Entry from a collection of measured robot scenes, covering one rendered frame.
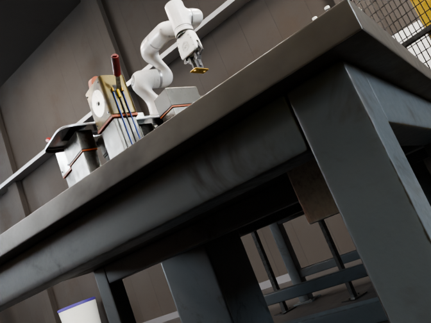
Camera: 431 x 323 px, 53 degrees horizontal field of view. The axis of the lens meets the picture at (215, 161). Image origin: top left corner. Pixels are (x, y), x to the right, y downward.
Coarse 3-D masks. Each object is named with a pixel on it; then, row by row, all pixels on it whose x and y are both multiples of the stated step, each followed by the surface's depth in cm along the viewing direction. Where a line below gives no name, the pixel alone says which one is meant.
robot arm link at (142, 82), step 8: (136, 72) 222; (144, 72) 222; (152, 72) 224; (136, 80) 220; (144, 80) 221; (152, 80) 223; (136, 88) 222; (144, 88) 221; (144, 96) 223; (152, 96) 222; (152, 104) 223; (152, 112) 224
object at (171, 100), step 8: (168, 88) 131; (176, 88) 133; (184, 88) 135; (192, 88) 137; (160, 96) 133; (168, 96) 130; (176, 96) 132; (184, 96) 133; (192, 96) 135; (160, 104) 134; (168, 104) 131; (176, 104) 130; (184, 104) 132; (160, 112) 134; (168, 112) 132; (176, 112) 130
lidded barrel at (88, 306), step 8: (72, 304) 626; (80, 304) 628; (88, 304) 635; (96, 304) 653; (64, 312) 627; (72, 312) 624; (80, 312) 625; (88, 312) 630; (96, 312) 643; (64, 320) 628; (72, 320) 622; (80, 320) 623; (88, 320) 627; (96, 320) 636
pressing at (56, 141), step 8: (144, 120) 141; (152, 120) 143; (160, 120) 146; (64, 128) 123; (72, 128) 125; (80, 128) 127; (88, 128) 130; (96, 128) 132; (56, 136) 126; (64, 136) 128; (96, 136) 138; (48, 144) 127; (56, 144) 132; (64, 144) 134; (96, 144) 144; (48, 152) 133; (56, 152) 136
